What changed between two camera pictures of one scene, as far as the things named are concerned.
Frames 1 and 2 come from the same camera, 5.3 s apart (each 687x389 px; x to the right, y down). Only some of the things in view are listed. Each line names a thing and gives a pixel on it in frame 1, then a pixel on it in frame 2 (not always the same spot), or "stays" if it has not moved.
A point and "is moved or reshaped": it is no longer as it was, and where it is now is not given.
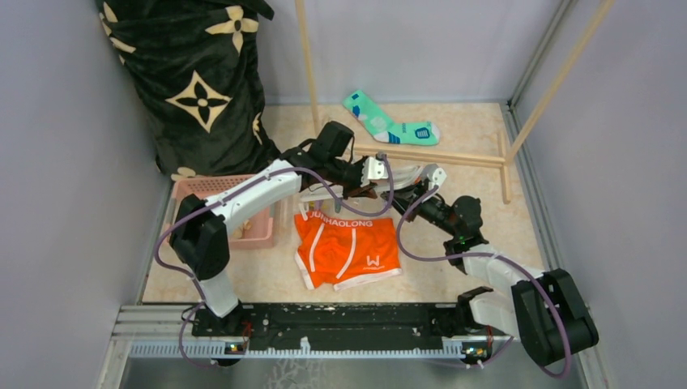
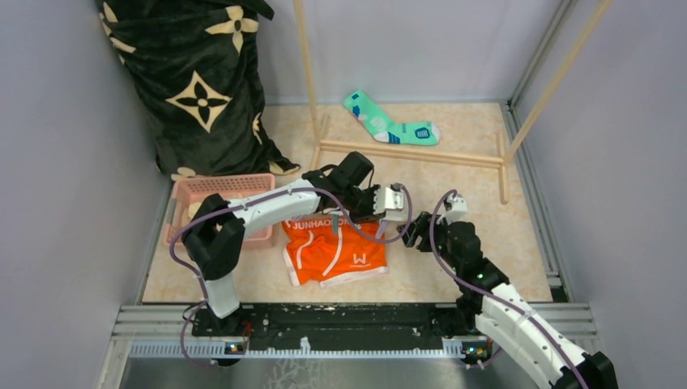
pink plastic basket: (256, 231) stays
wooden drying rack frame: (501, 160) stays
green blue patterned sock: (384, 130) stays
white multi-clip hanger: (377, 177) -> (381, 228)
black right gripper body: (433, 210) -> (440, 242)
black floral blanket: (196, 66) stays
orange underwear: (345, 252) is moved or reshaped
